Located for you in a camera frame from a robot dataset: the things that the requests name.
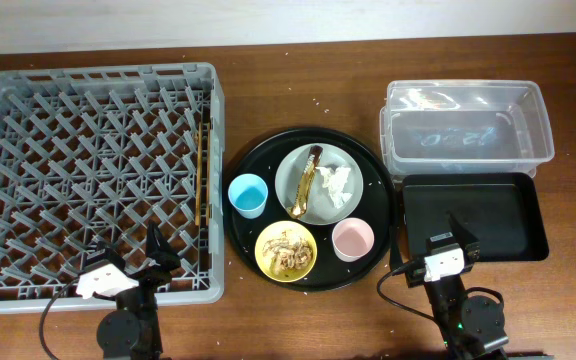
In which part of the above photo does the yellow bowl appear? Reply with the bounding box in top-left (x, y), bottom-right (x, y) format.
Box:
top-left (255, 221), bottom-right (318, 283)

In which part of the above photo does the clear plastic bin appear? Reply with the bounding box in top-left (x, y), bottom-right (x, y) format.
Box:
top-left (379, 79), bottom-right (555, 180)

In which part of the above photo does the grey plate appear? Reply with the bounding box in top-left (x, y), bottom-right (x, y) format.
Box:
top-left (274, 143), bottom-right (364, 225)

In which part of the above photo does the gold chopstick left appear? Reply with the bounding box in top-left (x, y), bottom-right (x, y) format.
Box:
top-left (195, 120), bottom-right (204, 227)

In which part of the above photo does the pink cup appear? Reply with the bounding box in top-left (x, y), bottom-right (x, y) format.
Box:
top-left (332, 218), bottom-right (375, 262)

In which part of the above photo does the grey dishwasher rack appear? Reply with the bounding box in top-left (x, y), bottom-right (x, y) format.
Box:
top-left (0, 62), bottom-right (225, 314)

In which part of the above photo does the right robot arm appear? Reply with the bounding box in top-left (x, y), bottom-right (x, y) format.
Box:
top-left (405, 213), bottom-right (509, 359)

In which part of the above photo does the round black tray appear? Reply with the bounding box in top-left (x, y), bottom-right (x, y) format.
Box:
top-left (222, 126), bottom-right (398, 293)

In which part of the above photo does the food scraps pile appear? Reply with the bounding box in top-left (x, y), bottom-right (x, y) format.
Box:
top-left (262, 230), bottom-right (313, 276)

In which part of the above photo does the white tissue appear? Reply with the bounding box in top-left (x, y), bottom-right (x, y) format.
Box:
top-left (317, 166), bottom-right (352, 209)

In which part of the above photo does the gold foil wrapper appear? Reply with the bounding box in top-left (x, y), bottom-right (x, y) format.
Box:
top-left (288, 145), bottom-right (323, 219)

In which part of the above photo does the black rectangular tray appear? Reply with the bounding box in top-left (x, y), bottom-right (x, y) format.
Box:
top-left (402, 173), bottom-right (549, 262)

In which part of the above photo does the light blue cup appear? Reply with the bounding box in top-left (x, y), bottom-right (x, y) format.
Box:
top-left (227, 173), bottom-right (269, 219)

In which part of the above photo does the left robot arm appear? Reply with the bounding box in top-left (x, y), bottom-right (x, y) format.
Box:
top-left (76, 222), bottom-right (181, 359)

